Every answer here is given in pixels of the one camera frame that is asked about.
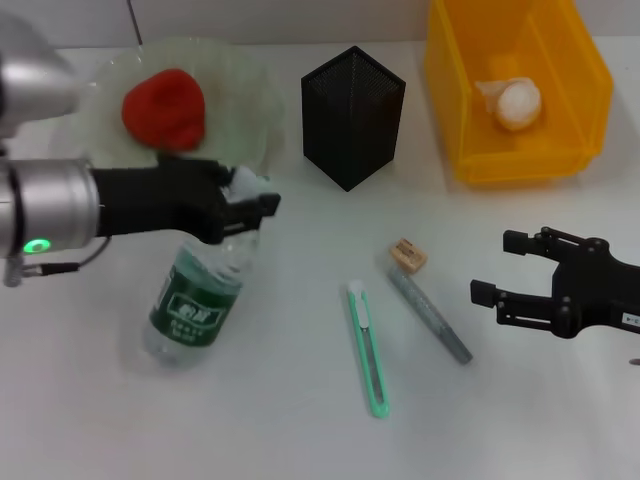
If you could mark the white paper ball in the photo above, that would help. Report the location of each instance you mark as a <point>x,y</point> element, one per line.
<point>520,105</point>

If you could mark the black mesh pen holder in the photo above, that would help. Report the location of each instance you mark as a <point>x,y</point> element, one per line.
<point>350,125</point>

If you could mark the grey marker pen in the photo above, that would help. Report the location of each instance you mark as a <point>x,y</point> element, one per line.
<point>425,307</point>

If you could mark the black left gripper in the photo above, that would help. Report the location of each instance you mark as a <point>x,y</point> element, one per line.
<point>160,200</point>

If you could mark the green utility knife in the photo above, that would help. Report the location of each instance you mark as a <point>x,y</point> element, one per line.
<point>367,350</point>

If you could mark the tan eraser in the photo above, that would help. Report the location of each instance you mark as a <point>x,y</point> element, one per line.
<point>410,255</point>

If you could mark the yellow plastic bin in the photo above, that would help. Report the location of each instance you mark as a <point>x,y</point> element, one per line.
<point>565,60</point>

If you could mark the pale green glass fruit plate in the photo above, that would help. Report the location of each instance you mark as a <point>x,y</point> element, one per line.
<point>240,90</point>

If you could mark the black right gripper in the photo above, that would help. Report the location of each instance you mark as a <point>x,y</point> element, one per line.
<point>600,295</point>

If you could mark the red orange fruit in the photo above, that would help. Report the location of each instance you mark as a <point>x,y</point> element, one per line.
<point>165,107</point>

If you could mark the clear water bottle green label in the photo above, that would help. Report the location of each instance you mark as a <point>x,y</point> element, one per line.
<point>195,300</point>

